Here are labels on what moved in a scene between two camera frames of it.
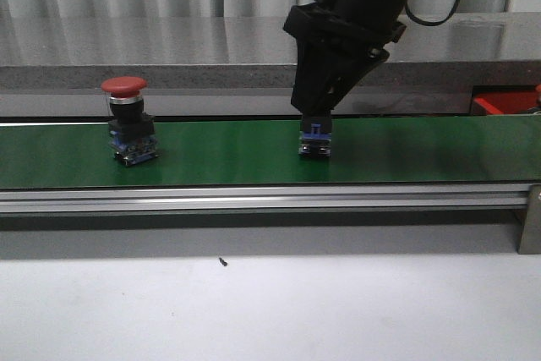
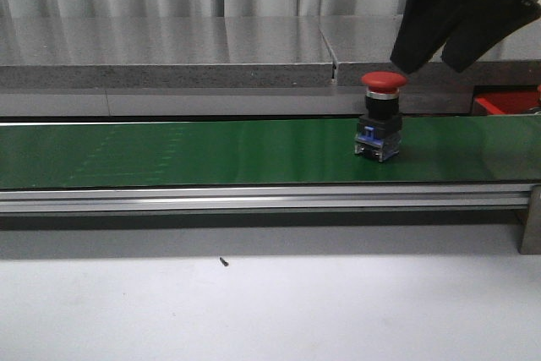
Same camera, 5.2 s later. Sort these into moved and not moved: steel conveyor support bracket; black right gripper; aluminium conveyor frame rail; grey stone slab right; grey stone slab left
Moved: black right gripper
Not moved: grey stone slab right; aluminium conveyor frame rail; grey stone slab left; steel conveyor support bracket
